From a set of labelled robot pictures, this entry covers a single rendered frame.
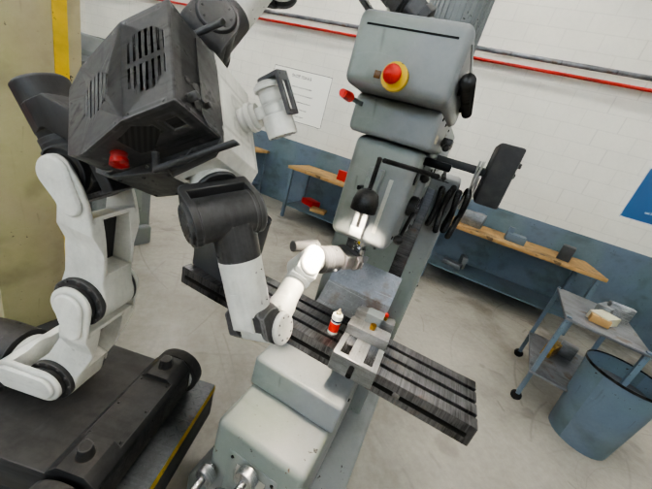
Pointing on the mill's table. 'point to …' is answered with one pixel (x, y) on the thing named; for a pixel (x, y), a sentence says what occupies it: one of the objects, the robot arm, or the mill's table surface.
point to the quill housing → (390, 189)
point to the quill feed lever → (407, 218)
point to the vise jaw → (368, 333)
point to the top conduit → (467, 94)
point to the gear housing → (400, 122)
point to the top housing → (413, 58)
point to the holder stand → (205, 258)
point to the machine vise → (359, 353)
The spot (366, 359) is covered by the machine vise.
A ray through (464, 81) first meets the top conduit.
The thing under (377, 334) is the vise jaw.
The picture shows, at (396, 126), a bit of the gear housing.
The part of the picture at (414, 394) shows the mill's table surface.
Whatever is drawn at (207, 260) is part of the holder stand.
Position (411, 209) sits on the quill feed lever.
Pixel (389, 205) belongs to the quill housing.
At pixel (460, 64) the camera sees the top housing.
